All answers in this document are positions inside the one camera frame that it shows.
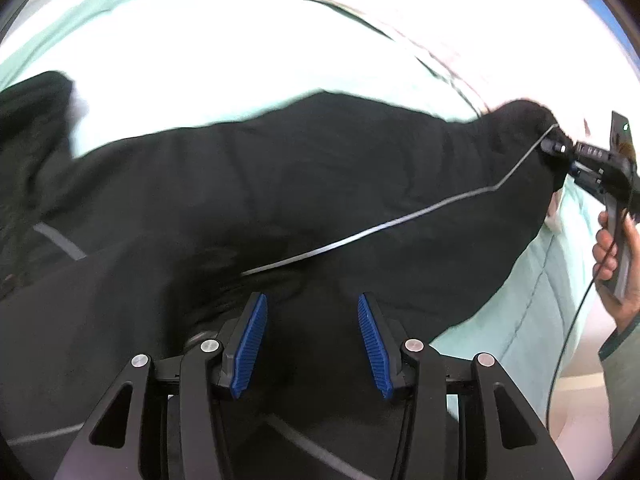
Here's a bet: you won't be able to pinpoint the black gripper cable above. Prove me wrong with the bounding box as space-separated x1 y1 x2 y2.
545 260 601 436

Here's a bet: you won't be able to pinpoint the person's right forearm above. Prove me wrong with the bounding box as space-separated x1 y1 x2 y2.
598 317 640 466

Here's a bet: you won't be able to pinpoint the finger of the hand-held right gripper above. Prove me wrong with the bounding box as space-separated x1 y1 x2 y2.
567 160 607 201
540 137 608 162

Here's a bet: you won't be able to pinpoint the person's right hand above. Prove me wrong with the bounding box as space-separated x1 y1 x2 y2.
592 209 640 335

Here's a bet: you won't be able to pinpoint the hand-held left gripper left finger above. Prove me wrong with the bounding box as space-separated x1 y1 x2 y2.
52 291 270 480

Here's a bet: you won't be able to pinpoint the black pants with grey stripe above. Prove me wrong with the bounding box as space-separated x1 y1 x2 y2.
0 71 573 480

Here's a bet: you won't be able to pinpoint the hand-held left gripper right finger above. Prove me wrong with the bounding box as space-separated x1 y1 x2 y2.
357 292 576 480

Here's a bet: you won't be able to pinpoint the mint green quilted blanket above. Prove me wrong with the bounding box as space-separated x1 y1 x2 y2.
0 0 618 441

